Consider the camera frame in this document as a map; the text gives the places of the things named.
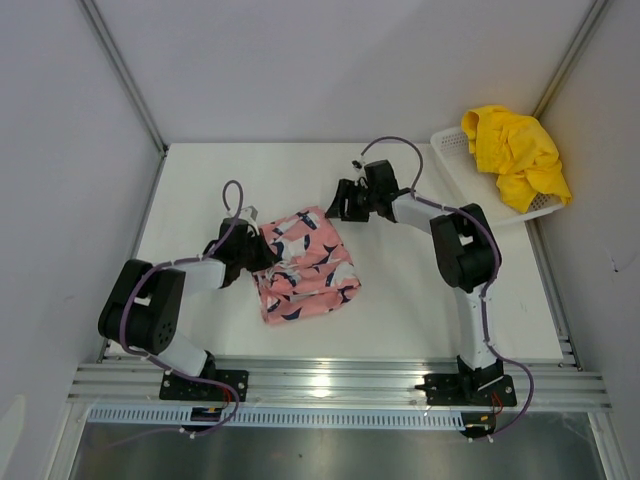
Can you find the white perforated plastic basket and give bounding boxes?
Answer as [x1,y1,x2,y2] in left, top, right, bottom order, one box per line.
[430,127,563,227]

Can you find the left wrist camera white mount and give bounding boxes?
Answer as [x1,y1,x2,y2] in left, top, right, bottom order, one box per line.
[239,205,258,227]

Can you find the pink whale print shorts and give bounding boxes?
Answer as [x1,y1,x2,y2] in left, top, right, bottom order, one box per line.
[253,206,361,325]

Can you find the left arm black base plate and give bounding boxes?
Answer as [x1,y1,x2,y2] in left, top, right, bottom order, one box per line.
[159,369,249,403]

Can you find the right aluminium corner post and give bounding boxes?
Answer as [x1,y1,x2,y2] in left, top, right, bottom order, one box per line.
[532,0,614,120]

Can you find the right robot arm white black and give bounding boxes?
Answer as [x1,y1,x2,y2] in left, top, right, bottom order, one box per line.
[326,160,504,404]

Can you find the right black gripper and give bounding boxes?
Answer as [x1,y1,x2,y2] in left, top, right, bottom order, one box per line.
[325,179,378,223]

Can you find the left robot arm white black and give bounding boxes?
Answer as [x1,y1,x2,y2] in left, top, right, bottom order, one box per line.
[98,218,280,400]

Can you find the white slotted cable duct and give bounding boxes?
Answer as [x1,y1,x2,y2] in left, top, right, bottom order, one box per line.
[87,404,465,431]

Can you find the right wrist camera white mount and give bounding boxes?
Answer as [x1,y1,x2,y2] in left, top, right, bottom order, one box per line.
[351,158,365,173]

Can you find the left aluminium corner post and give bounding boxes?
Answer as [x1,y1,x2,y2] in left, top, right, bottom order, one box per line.
[76,0,168,156]

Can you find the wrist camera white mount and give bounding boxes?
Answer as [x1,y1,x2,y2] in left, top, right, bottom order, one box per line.
[351,158,365,173]
[239,205,258,227]

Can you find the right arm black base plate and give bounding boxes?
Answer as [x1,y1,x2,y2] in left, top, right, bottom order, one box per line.
[414,373,517,407]

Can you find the aluminium mounting rail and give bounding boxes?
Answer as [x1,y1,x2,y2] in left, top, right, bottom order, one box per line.
[67,356,612,412]

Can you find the aluminium corner post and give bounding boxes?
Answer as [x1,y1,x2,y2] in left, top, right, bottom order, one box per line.
[76,0,168,156]
[532,0,614,120]

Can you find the yellow shorts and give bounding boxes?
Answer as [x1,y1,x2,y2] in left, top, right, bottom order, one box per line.
[461,105,573,214]

